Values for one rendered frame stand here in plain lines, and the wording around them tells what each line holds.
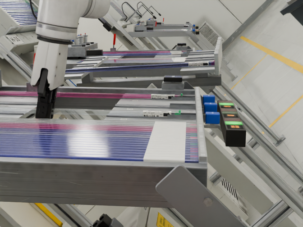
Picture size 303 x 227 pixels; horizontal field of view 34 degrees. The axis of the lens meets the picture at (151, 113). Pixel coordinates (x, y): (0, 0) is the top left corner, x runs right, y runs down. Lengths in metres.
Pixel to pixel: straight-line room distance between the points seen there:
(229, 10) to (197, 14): 0.54
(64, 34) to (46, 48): 0.05
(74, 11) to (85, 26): 4.74
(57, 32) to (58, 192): 0.41
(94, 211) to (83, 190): 1.61
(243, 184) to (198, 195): 1.06
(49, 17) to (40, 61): 0.09
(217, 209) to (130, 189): 0.13
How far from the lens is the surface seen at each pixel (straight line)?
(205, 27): 8.75
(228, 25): 8.78
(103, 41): 5.76
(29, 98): 1.31
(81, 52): 2.50
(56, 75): 1.05
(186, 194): 0.66
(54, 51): 1.04
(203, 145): 0.77
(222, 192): 2.26
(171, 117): 1.06
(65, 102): 1.41
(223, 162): 1.69
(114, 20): 5.71
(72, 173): 0.72
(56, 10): 1.04
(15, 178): 0.75
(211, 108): 1.16
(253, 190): 1.73
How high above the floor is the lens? 0.89
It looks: 5 degrees down
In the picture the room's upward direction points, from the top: 46 degrees counter-clockwise
